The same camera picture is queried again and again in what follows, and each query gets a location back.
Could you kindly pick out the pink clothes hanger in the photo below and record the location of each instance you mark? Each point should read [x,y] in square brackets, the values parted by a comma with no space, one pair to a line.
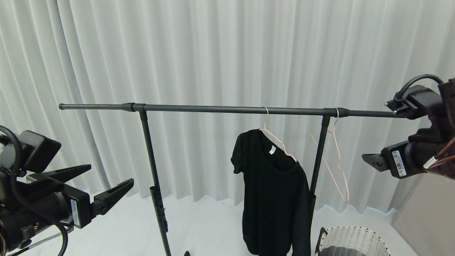
[280,144]
[338,160]

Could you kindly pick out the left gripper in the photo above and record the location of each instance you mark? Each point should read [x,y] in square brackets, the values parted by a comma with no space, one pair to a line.
[49,206]

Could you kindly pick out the black clothes rack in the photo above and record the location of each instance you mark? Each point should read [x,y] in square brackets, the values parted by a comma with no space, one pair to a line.
[213,108]

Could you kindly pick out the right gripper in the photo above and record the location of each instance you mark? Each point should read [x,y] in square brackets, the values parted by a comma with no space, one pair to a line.
[414,156]

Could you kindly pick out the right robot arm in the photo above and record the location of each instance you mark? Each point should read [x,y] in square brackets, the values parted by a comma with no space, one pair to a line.
[448,106]

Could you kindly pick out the black short-sleeved shirt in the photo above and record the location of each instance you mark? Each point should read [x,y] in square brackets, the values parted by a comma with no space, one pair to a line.
[273,199]

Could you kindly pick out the white laundry basket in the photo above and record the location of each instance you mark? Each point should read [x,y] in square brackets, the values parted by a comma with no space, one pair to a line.
[355,240]

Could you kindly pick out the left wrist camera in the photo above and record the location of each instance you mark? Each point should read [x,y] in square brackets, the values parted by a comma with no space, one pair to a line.
[39,149]

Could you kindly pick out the white curtain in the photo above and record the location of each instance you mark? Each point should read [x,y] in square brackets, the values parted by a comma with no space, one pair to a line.
[213,46]

